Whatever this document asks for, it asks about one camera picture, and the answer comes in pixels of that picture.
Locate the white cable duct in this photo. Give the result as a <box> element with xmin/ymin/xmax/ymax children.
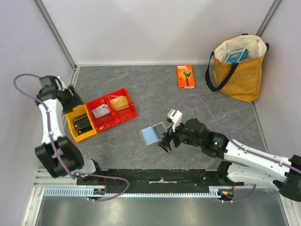
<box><xmin>44</xmin><ymin>187</ymin><xmax>233</xmax><ymax>198</ymax></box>

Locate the orange razor box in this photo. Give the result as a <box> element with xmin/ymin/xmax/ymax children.
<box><xmin>176</xmin><ymin>65</ymin><xmax>195</xmax><ymax>89</ymax></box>

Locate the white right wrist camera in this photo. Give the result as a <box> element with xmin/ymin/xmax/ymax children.
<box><xmin>167</xmin><ymin>109</ymin><xmax>182</xmax><ymax>132</ymax></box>

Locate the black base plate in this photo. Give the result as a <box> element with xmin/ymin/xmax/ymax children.
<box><xmin>76</xmin><ymin>168</ymin><xmax>236</xmax><ymax>194</ymax></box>

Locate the blue razor box in bag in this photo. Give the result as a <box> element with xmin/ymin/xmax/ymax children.
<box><xmin>224</xmin><ymin>48</ymin><xmax>249</xmax><ymax>64</ymax></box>

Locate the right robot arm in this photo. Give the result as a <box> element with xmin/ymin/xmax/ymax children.
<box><xmin>159</xmin><ymin>118</ymin><xmax>301</xmax><ymax>202</ymax></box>

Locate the dark card in yellow bin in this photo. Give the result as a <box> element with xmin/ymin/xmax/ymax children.
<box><xmin>73</xmin><ymin>114</ymin><xmax>87</xmax><ymax>121</ymax></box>

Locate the black credit card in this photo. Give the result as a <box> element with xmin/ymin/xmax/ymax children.
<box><xmin>73</xmin><ymin>118</ymin><xmax>92</xmax><ymax>133</ymax></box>

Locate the red bin near yellow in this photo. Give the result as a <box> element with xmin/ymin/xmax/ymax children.
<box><xmin>86</xmin><ymin>96</ymin><xmax>117</xmax><ymax>133</ymax></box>

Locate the tan tote bag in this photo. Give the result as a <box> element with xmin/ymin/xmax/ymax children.
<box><xmin>205</xmin><ymin>34</ymin><xmax>269</xmax><ymax>103</ymax></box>

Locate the grey card holder wallet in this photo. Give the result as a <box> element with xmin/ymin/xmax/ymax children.
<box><xmin>138</xmin><ymin>121</ymin><xmax>167</xmax><ymax>147</ymax></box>

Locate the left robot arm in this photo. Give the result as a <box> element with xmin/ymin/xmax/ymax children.
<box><xmin>35</xmin><ymin>76</ymin><xmax>103</xmax><ymax>185</ymax></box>

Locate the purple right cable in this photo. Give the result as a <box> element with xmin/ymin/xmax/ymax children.
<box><xmin>175</xmin><ymin>95</ymin><xmax>301</xmax><ymax>203</ymax></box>

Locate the red bin far right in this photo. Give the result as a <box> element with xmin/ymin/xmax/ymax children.
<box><xmin>107</xmin><ymin>88</ymin><xmax>138</xmax><ymax>123</ymax></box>

